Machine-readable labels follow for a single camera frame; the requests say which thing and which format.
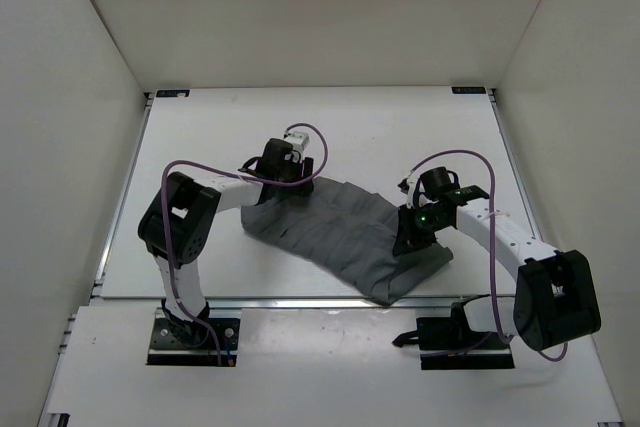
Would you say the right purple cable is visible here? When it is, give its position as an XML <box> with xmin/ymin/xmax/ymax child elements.
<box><xmin>408</xmin><ymin>148</ymin><xmax>569</xmax><ymax>363</ymax></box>

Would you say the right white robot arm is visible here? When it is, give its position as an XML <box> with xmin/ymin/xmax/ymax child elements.
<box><xmin>393</xmin><ymin>167</ymin><xmax>602</xmax><ymax>352</ymax></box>

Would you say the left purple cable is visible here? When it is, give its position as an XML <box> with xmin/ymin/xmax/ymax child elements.
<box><xmin>160</xmin><ymin>122</ymin><xmax>329</xmax><ymax>367</ymax></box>

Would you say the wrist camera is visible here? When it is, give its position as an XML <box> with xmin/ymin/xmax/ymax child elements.
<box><xmin>398</xmin><ymin>175</ymin><xmax>420</xmax><ymax>209</ymax></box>
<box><xmin>283</xmin><ymin>131</ymin><xmax>310</xmax><ymax>153</ymax></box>

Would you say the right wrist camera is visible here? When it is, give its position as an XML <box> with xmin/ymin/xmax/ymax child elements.
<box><xmin>398</xmin><ymin>175</ymin><xmax>420</xmax><ymax>209</ymax></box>

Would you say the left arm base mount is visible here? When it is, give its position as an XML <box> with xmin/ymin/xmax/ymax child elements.
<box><xmin>146</xmin><ymin>308</ymin><xmax>241</xmax><ymax>368</ymax></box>

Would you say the grey pleated skirt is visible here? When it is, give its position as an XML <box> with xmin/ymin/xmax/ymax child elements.
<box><xmin>241</xmin><ymin>177</ymin><xmax>454</xmax><ymax>306</ymax></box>

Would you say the right blue corner label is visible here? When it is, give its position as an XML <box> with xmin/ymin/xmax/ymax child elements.
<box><xmin>451</xmin><ymin>86</ymin><xmax>486</xmax><ymax>95</ymax></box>

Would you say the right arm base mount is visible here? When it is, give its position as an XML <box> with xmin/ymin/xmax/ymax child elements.
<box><xmin>392</xmin><ymin>301</ymin><xmax>515</xmax><ymax>371</ymax></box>

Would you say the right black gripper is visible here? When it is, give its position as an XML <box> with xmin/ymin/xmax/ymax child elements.
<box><xmin>393</xmin><ymin>203</ymin><xmax>449</xmax><ymax>256</ymax></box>

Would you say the purple cable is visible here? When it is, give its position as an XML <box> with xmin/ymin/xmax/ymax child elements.
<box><xmin>408</xmin><ymin>148</ymin><xmax>569</xmax><ymax>363</ymax></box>
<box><xmin>160</xmin><ymin>122</ymin><xmax>329</xmax><ymax>367</ymax></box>

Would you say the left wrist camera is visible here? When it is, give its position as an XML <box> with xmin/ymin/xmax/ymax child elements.
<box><xmin>283</xmin><ymin>131</ymin><xmax>310</xmax><ymax>153</ymax></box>

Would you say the aluminium table edge rail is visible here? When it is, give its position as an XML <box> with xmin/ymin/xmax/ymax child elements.
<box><xmin>89</xmin><ymin>296</ymin><xmax>462</xmax><ymax>310</ymax></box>

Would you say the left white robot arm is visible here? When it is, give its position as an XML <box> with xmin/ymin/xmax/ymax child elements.
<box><xmin>138</xmin><ymin>131</ymin><xmax>314</xmax><ymax>353</ymax></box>

